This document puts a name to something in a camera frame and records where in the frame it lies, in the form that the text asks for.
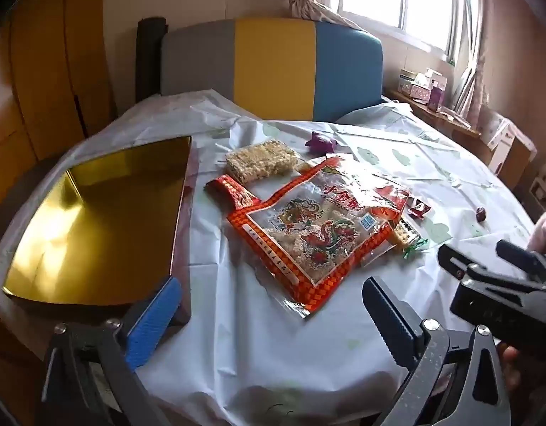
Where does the green-tied cracker stick pack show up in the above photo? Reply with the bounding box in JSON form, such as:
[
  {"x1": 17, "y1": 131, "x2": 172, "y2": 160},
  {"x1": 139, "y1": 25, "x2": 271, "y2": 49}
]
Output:
[{"x1": 388, "y1": 218, "x2": 429, "y2": 260}]

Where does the rice cracker block pack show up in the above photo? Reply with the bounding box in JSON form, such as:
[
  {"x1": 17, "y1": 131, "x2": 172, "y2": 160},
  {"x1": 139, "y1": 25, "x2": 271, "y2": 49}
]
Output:
[{"x1": 225, "y1": 138, "x2": 301, "y2": 185}]

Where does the red date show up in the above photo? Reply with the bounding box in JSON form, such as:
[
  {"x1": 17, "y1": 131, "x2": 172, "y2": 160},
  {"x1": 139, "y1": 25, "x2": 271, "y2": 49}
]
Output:
[{"x1": 475, "y1": 207, "x2": 487, "y2": 222}]

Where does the red snack bar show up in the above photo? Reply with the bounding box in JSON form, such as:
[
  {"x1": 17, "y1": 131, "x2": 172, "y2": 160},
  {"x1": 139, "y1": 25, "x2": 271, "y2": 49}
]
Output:
[{"x1": 206, "y1": 174, "x2": 261, "y2": 210}]

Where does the grey yellow blue chair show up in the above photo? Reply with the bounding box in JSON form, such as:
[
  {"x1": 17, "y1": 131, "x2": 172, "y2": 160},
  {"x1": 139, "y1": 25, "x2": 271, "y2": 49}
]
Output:
[{"x1": 160, "y1": 17, "x2": 383, "y2": 122}]

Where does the small red candy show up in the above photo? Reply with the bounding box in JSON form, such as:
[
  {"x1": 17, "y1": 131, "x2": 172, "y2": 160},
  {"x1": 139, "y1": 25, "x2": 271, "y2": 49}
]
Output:
[{"x1": 408, "y1": 197, "x2": 431, "y2": 220}]

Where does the right hand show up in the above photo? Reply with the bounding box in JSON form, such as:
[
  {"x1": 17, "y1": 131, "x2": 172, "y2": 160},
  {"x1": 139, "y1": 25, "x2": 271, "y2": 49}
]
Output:
[{"x1": 526, "y1": 212, "x2": 546, "y2": 254}]

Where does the wooden wardrobe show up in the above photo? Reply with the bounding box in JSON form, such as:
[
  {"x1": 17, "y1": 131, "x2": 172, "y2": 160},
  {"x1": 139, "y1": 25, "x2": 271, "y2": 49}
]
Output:
[{"x1": 0, "y1": 0, "x2": 116, "y2": 204}]

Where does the wooden side shelf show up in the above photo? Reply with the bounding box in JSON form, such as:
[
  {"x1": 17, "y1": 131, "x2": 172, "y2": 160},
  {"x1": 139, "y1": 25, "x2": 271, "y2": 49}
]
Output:
[{"x1": 384, "y1": 88, "x2": 537, "y2": 190}]

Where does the purple candy wrapper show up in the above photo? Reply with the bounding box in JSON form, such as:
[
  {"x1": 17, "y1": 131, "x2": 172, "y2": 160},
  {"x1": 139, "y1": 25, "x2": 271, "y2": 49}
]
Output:
[{"x1": 306, "y1": 131, "x2": 338, "y2": 155}]

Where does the white green-print tablecloth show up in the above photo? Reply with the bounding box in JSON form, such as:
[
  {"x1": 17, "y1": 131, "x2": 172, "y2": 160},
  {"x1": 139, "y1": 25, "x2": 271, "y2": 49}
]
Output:
[{"x1": 0, "y1": 91, "x2": 534, "y2": 425}]

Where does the gold tin box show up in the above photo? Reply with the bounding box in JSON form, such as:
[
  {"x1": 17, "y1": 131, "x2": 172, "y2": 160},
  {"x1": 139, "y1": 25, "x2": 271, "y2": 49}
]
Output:
[{"x1": 2, "y1": 137, "x2": 191, "y2": 323}]

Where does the large red dragon snack bag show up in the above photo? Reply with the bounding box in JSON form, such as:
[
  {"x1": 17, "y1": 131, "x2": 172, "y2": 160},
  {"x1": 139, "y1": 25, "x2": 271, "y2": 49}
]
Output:
[{"x1": 228, "y1": 155, "x2": 410, "y2": 318}]

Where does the black rolled mat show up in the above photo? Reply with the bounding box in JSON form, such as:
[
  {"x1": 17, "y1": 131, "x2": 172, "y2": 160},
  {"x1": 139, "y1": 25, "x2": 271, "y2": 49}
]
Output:
[{"x1": 134, "y1": 16, "x2": 168, "y2": 103}]

